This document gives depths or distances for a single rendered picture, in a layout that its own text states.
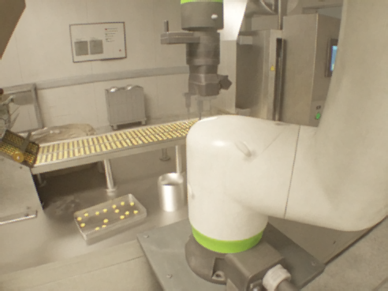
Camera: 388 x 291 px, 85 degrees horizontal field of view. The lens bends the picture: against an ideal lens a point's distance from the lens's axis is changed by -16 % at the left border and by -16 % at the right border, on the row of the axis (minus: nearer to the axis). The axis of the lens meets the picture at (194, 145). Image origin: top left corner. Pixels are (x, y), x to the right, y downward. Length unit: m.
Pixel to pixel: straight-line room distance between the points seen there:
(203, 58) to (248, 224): 0.33
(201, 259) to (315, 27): 0.75
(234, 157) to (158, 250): 0.26
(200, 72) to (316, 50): 0.47
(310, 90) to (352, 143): 0.69
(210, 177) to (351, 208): 0.17
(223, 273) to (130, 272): 0.41
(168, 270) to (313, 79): 0.72
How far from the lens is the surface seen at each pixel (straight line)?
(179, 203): 0.77
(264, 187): 0.30
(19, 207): 0.92
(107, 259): 0.73
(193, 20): 0.53
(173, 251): 0.48
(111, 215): 0.80
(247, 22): 1.29
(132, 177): 0.99
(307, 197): 0.30
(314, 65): 0.89
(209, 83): 0.53
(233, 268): 0.39
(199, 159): 0.32
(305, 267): 0.48
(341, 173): 0.25
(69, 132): 1.08
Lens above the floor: 1.26
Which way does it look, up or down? 22 degrees down
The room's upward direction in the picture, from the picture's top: 1 degrees counter-clockwise
